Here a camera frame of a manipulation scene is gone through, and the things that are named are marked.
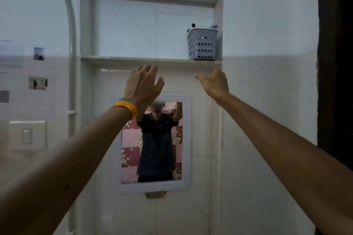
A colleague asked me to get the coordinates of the white framed wall mirror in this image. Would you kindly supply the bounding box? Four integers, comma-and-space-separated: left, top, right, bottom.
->
114, 94, 191, 194

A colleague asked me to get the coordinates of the person's right hand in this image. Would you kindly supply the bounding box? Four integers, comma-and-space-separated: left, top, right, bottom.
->
195, 68, 230, 100

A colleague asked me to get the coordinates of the white marble niche shelf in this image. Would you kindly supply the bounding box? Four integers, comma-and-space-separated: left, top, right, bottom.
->
81, 55, 223, 65

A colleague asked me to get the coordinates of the yellow wristband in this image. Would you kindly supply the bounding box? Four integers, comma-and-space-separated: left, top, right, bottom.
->
112, 101, 138, 118

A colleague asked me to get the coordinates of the white wall pipe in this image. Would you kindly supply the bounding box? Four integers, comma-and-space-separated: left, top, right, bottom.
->
39, 0, 78, 235

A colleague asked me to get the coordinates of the brass mirror bracket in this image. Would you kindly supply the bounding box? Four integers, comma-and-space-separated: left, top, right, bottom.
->
145, 191, 166, 199

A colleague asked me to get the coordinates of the person's left forearm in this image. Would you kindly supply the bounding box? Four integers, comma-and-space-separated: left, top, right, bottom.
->
0, 105, 138, 235

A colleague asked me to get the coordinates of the white light switch plate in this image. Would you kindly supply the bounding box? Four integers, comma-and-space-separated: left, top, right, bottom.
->
8, 121, 47, 151

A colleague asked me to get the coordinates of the person's left hand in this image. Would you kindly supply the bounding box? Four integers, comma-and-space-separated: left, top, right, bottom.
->
123, 65, 165, 110

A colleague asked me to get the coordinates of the grey perforated plastic basket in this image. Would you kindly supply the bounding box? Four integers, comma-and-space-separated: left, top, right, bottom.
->
187, 28, 218, 60

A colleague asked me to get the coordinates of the person's right forearm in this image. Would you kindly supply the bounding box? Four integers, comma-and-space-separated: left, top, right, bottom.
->
214, 92, 353, 235

